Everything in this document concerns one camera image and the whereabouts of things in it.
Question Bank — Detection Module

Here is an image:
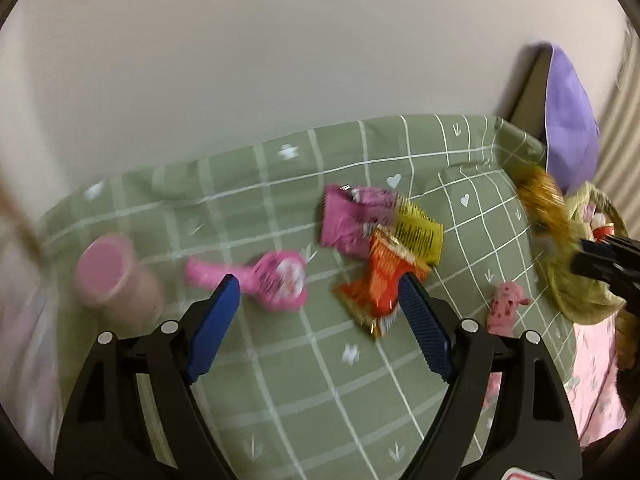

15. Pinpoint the orange red snack wrapper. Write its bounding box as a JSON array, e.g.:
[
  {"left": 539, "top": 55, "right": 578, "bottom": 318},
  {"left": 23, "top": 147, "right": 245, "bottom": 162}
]
[{"left": 334, "top": 226, "right": 431, "bottom": 338}]

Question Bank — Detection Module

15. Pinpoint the green checked tablecloth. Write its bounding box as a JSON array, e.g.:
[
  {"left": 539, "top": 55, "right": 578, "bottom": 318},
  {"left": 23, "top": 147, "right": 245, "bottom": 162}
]
[{"left": 42, "top": 115, "right": 575, "bottom": 479}]

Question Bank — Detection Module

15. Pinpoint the orange snack bag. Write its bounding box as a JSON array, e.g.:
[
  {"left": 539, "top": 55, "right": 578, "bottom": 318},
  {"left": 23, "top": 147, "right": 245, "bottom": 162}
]
[{"left": 514, "top": 166, "right": 572, "bottom": 252}]

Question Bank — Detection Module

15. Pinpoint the brown fuzzy sleeve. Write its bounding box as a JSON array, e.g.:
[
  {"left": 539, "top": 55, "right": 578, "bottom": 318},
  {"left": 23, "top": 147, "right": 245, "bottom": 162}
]
[{"left": 615, "top": 309, "right": 639, "bottom": 370}]

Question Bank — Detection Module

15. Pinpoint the pink caterpillar toy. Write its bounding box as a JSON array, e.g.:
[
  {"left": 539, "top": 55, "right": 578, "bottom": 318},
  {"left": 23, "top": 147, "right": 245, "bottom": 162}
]
[{"left": 486, "top": 282, "right": 532, "bottom": 337}]

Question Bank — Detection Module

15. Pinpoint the yellow red snack wrapper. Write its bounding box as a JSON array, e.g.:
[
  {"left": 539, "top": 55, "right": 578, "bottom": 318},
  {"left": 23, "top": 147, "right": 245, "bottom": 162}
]
[{"left": 393, "top": 195, "right": 444, "bottom": 266}]

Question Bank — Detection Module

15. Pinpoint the pink floral bedding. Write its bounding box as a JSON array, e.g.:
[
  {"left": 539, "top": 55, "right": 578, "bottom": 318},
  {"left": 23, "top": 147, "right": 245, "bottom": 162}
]
[{"left": 479, "top": 314, "right": 632, "bottom": 451}]

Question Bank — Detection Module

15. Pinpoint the purple pillow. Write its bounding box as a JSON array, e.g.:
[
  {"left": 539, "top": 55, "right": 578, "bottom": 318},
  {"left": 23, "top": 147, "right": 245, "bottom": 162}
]
[{"left": 544, "top": 46, "right": 600, "bottom": 194}]

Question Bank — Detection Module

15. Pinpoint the magenta snack wrapper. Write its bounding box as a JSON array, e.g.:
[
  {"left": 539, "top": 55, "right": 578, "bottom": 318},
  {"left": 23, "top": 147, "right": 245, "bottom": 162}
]
[{"left": 320, "top": 184, "right": 398, "bottom": 259}]

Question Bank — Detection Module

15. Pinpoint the pink round candy wrapper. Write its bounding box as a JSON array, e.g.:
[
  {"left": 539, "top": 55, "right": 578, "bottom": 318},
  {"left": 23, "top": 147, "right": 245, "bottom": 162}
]
[{"left": 184, "top": 250, "right": 308, "bottom": 312}]

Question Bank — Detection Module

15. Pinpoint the pink cosmetic jar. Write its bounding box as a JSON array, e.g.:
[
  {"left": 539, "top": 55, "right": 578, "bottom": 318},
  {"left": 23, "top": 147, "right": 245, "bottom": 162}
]
[{"left": 73, "top": 233, "right": 165, "bottom": 333}]

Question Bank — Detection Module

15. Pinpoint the yellow trash bag bin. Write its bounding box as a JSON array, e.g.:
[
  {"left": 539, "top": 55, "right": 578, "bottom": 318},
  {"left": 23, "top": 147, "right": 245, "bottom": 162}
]
[{"left": 536, "top": 182, "right": 628, "bottom": 325}]

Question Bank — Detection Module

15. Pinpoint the beige curtain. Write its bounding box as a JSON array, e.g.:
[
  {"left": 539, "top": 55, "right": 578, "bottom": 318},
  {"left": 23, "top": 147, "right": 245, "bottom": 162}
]
[{"left": 594, "top": 30, "right": 640, "bottom": 240}]

